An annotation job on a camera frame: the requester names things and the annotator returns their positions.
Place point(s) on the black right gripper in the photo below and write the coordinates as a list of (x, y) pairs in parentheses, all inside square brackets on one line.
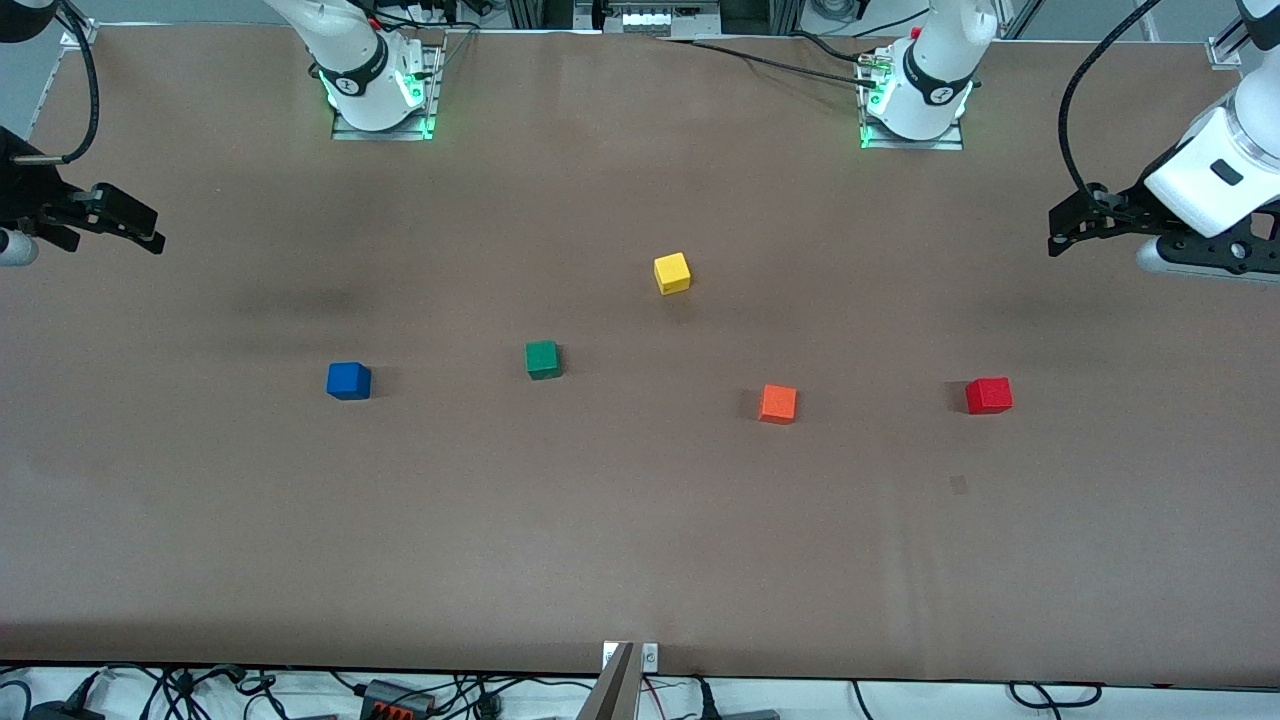
[(28, 196)]

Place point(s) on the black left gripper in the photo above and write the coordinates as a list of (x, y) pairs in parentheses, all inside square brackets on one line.
[(1127, 206)]

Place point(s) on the red wooden block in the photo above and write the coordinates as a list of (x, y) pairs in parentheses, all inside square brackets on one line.
[(989, 396)]

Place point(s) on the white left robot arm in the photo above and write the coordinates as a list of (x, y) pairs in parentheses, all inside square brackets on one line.
[(935, 70)]

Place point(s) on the blue wooden block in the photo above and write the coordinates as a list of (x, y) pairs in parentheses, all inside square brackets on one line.
[(348, 382)]

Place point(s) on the orange wooden block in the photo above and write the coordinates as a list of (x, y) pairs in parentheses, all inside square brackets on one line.
[(777, 404)]

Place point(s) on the yellow wooden block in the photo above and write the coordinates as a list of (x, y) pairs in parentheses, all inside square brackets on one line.
[(672, 274)]

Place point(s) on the white terminal block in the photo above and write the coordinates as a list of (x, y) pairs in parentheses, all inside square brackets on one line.
[(660, 20)]

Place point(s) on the green wooden block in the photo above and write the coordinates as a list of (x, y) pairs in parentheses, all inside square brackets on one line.
[(542, 360)]

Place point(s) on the orange black connector box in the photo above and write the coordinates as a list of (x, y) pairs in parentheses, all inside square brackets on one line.
[(395, 705)]

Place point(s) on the grey metal bar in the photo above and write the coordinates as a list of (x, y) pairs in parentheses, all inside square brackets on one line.
[(612, 690)]

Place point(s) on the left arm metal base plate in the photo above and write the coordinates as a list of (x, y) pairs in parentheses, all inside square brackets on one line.
[(950, 143)]

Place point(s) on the aluminium corner bracket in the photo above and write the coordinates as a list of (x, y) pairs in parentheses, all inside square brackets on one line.
[(1225, 52), (80, 35)]

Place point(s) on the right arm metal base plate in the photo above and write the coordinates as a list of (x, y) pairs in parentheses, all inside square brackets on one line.
[(380, 134)]

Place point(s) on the small white bracket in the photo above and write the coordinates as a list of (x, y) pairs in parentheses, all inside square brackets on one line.
[(650, 657)]

